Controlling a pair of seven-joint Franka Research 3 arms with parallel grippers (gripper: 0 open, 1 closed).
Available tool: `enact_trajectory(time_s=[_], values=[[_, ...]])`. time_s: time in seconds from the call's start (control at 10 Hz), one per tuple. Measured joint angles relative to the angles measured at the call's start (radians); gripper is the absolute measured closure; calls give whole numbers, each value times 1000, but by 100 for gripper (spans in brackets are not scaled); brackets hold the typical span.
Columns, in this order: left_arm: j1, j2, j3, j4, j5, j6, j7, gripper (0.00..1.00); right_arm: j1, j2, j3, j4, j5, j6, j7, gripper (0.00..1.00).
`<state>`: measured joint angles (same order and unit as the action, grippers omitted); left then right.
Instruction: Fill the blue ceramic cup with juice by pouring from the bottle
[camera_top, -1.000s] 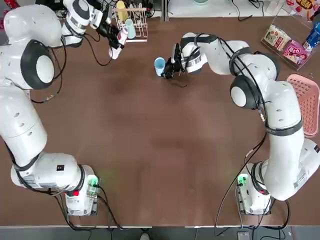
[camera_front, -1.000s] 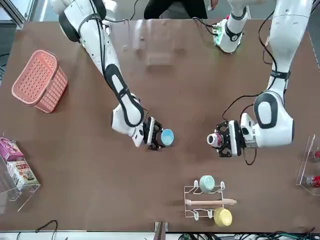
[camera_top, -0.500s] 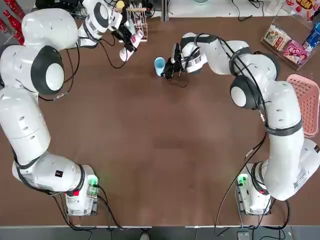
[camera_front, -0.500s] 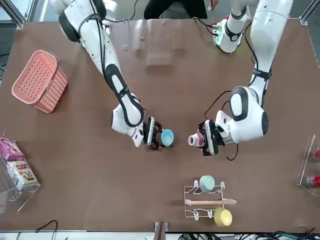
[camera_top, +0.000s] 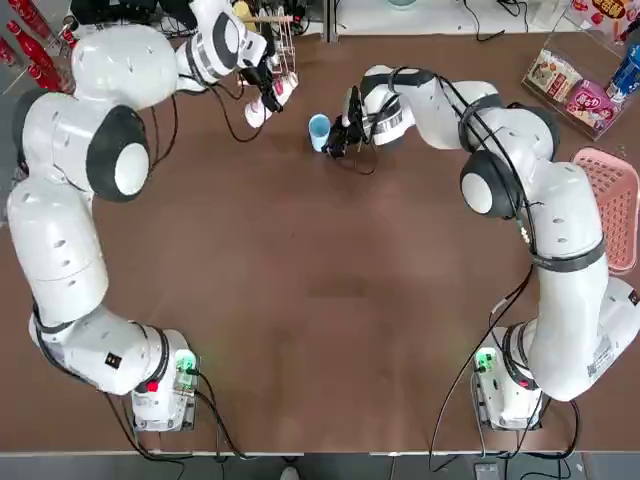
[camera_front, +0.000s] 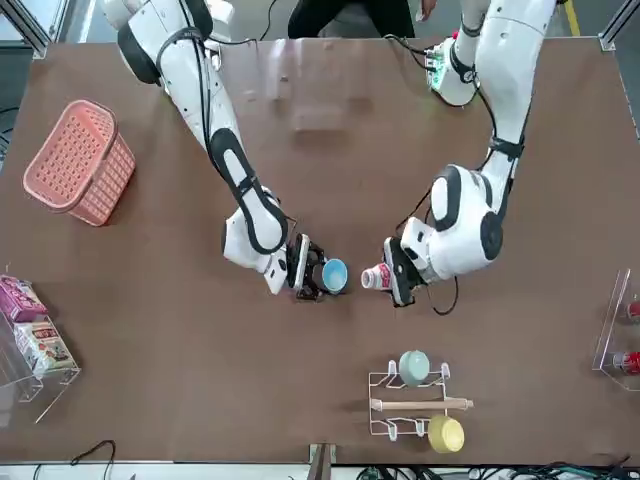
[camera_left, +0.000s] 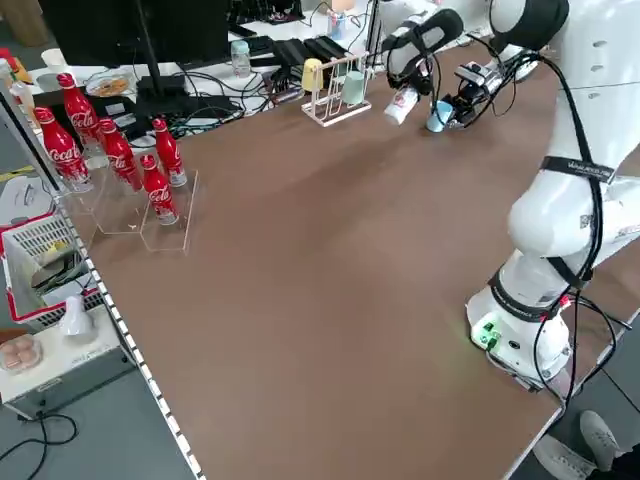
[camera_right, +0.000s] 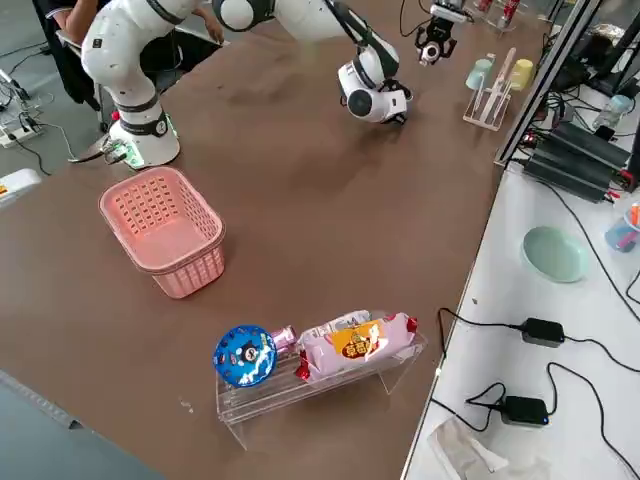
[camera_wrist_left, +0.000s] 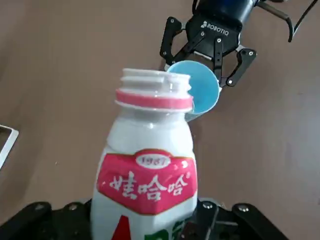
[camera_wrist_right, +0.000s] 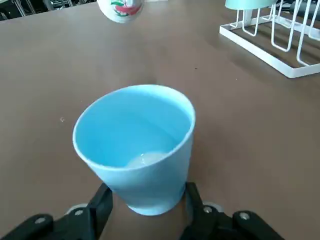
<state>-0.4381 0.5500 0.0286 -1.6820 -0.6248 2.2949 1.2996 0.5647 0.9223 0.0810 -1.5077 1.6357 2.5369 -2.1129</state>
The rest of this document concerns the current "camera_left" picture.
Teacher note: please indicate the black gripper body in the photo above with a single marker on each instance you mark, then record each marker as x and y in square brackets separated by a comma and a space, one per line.
[472, 97]
[422, 75]

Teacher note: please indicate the blue ceramic cup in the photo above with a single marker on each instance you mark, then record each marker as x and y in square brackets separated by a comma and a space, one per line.
[435, 123]

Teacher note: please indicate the white juice bottle red label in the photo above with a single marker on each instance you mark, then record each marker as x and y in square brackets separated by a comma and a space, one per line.
[397, 112]

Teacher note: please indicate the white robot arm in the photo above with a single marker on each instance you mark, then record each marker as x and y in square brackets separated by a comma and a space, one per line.
[550, 220]

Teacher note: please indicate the mint green cup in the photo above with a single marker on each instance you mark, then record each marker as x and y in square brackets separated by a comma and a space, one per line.
[353, 89]

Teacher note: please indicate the blue pen cup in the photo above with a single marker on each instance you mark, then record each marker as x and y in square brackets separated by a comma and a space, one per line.
[337, 27]

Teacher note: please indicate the pale yellow cup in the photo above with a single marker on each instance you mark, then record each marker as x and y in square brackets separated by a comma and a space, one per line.
[312, 75]

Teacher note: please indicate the clear bottle mint lid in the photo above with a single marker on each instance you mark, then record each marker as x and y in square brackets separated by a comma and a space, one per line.
[240, 60]

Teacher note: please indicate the red Coca-Cola bottle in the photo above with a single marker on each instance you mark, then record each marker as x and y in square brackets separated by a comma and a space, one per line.
[80, 117]
[120, 160]
[60, 150]
[157, 192]
[167, 150]

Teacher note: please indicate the clear acrylic bottle shelf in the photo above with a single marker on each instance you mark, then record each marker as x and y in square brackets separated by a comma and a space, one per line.
[165, 245]

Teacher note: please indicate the white paper cup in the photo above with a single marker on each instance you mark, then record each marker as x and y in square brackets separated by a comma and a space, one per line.
[54, 60]

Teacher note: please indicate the wooden rack rod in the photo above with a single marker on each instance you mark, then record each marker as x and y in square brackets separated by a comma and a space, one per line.
[345, 58]

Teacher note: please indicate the black ribbed device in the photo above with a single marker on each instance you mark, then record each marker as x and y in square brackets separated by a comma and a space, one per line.
[290, 52]
[325, 47]

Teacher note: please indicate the black monitor stand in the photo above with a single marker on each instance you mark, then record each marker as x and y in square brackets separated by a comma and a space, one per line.
[155, 86]

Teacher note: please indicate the plate with snacks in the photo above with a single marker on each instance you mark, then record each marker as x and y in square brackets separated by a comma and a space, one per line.
[107, 86]

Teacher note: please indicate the black computer monitor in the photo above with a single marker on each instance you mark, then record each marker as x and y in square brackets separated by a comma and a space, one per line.
[100, 30]

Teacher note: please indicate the person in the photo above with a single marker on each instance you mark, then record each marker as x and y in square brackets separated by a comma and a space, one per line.
[597, 440]

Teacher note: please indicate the white bulb-shaped object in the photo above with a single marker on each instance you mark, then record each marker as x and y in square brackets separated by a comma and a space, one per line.
[77, 322]

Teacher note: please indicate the grey white equipment case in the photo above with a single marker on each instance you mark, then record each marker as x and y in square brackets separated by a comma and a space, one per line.
[75, 370]

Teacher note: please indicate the clear container with pastries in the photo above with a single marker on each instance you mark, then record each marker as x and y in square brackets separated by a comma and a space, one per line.
[20, 355]

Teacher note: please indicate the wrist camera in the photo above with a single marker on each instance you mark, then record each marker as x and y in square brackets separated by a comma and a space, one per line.
[475, 75]

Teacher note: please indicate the aluminium camera post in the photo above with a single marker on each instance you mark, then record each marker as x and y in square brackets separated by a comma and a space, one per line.
[376, 30]

